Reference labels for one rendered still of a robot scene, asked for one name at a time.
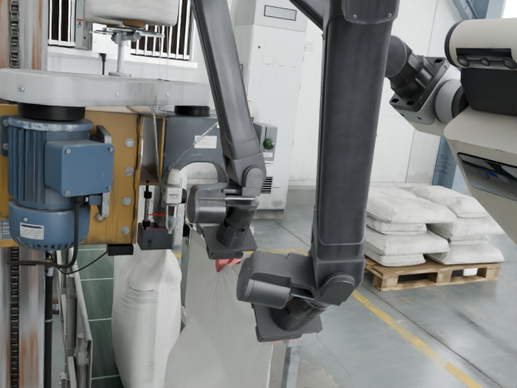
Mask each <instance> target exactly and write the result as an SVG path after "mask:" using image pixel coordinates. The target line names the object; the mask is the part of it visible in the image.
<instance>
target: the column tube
mask: <svg viewBox="0 0 517 388"><path fill-rule="evenodd" d="M9 2H10V0H0V69H10V64H11V63H10V20H9V19H10V13H9V11H10V4H9ZM19 4H20V6H19V11H20V15H19V20H20V22H19V28H20V31H19V35H20V39H19V43H20V46H19V51H20V54H19V59H20V62H19V67H20V69H34V70H44V71H48V0H19ZM10 251H11V247H0V388H11V273H10V270H11V266H10V265H7V264H6V262H8V261H11V260H10V257H11V253H10ZM24 260H38V261H45V251H37V250H32V249H26V248H25V247H19V261H24ZM44 309H45V265H38V264H36V266H19V388H43V367H44Z"/></svg>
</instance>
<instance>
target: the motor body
mask: <svg viewBox="0 0 517 388"><path fill-rule="evenodd" d="M8 120H9V124H10V125H9V126H8V194H10V196H13V198H12V199H10V200H9V202H8V221H9V233H10V236H11V237H12V238H13V240H14V241H15V242H16V243H17V244H19V245H20V246H22V247H25V248H26V249H32V250H37V251H58V250H64V249H70V248H72V247H74V237H75V214H74V203H72V201H71V197H63V196H60V194H59V192H57V191H55V190H54V189H51V188H49V187H48V186H46V185H45V144H46V142H47V141H52V140H80V139H89V133H88V132H87V131H88V130H91V129H92V128H93V122H92V121H90V120H88V119H79V120H52V119H36V118H30V117H26V116H23V115H19V114H17V115H11V116H9V118H8ZM90 212H91V206H90V205H89V204H88V202H82V203H80V210H79V234H78V244H81V243H82V242H83V241H84V240H85V238H86V237H87V235H88V233H89V226H90Z"/></svg>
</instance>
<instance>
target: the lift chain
mask: <svg viewBox="0 0 517 388"><path fill-rule="evenodd" d="M9 4H10V11H9V13H10V19H9V20H10V63H11V64H10V69H20V67H19V62H20V59H19V54H20V51H19V46H20V43H19V39H20V35H19V31H20V28H19V22H20V20H19V15H20V11H19V6H20V4H19V0H17V1H16V2H13V1H12V0H10V2H9ZM12 7H16V8H18V9H17V10H14V9H12ZM12 15H17V18H13V17H12ZM12 23H17V26H14V25H12ZM12 31H16V32H17V34H12ZM12 39H17V40H18V41H17V42H13V41H12ZM12 47H17V49H12ZM12 55H17V56H18V57H17V58H16V57H12ZM13 62H17V65H13V64H12V63H13ZM10 253H11V257H10V260H11V261H13V260H17V261H19V247H17V249H12V247H11V251H10ZM12 254H17V256H12ZM10 266H11V270H10V273H11V388H19V265H10ZM12 267H17V269H13V268H12ZM13 273H17V275H13ZM13 279H17V281H14V282H13V281H12V280H13ZM13 286H17V288H13ZM13 293H17V294H13ZM13 299H17V300H13ZM13 305H17V306H13ZM13 311H17V313H13ZM13 317H17V319H13ZM13 323H17V325H13ZM14 329H16V330H17V331H13V330H14ZM16 335H17V336H16ZM13 336H15V337H13ZM15 341H17V343H13V342H15ZM13 347H17V349H13ZM13 353H17V354H16V355H13ZM15 359H17V360H15ZM13 360H14V361H13ZM13 365H17V366H13ZM13 371H17V372H14V373H13ZM14 376H17V378H13V377H14ZM13 383H15V384H13Z"/></svg>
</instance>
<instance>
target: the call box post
mask: <svg viewBox="0 0 517 388"><path fill-rule="evenodd" d="M300 349H301V346H290V347H288V346H286V351H285V362H284V368H283V374H282V385H281V388H295V383H296V377H297V372H298V365H299V355H300Z"/></svg>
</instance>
